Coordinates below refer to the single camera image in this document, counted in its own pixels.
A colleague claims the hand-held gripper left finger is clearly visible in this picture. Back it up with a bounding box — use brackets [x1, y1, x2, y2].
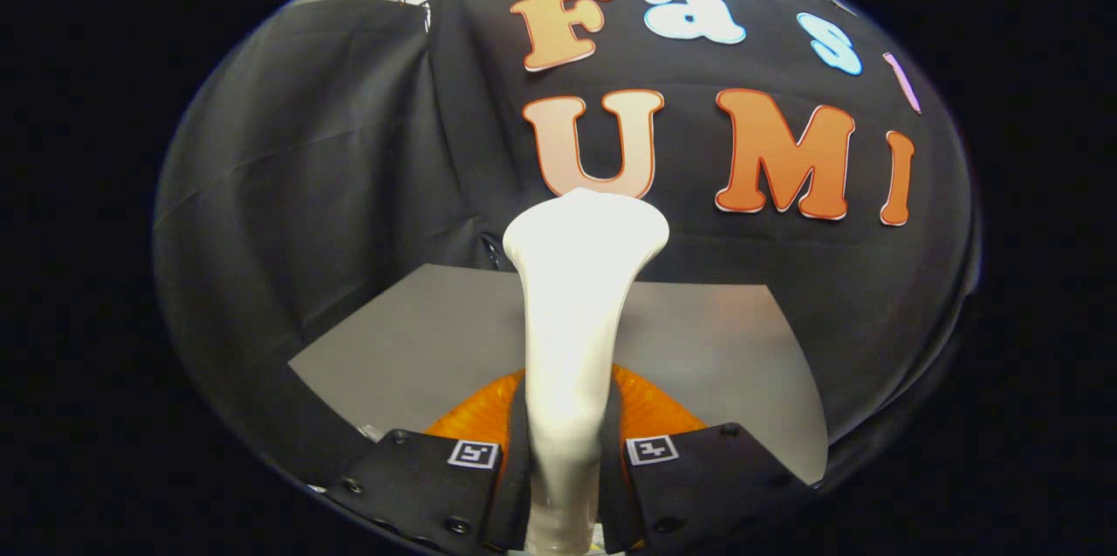
[327, 368, 534, 555]

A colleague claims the grey drawer cabinet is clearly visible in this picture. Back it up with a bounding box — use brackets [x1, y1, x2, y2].
[288, 264, 829, 487]

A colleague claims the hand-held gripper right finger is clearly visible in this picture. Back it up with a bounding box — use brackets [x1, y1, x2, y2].
[600, 364, 823, 555]

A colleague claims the white garment steamer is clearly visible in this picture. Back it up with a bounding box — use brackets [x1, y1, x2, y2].
[503, 187, 671, 555]

